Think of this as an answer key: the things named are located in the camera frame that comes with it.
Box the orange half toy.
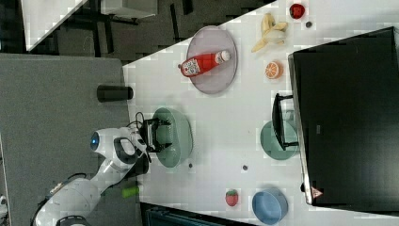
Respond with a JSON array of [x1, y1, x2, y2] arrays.
[[265, 61, 283, 79]]

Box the green marker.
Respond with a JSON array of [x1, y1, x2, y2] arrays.
[[121, 186, 139, 198]]

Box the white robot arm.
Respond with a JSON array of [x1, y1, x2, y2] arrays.
[[30, 119, 170, 226]]

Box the green strainer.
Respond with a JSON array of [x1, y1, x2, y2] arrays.
[[153, 107, 193, 168]]

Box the black toaster oven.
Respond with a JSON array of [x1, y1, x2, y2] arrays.
[[272, 27, 399, 216]]

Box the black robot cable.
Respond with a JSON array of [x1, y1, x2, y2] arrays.
[[125, 111, 147, 130]]

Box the red ketchup bottle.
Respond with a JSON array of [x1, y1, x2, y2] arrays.
[[178, 50, 231, 77]]

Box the black cylinder post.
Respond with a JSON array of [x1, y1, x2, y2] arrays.
[[96, 85, 134, 103]]

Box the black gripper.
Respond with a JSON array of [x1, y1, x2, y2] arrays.
[[139, 118, 172, 152]]

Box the blue bowl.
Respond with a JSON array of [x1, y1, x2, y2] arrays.
[[252, 188, 288, 225]]

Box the red strawberry toy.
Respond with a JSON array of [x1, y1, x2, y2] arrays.
[[289, 4, 306, 20], [225, 189, 238, 206]]

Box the pink round plate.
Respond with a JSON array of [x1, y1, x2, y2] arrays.
[[186, 25, 238, 94]]

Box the peeled banana toy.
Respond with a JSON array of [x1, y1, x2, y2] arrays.
[[251, 13, 288, 53]]

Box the green plate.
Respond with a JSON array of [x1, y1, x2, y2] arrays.
[[260, 121, 298, 160]]

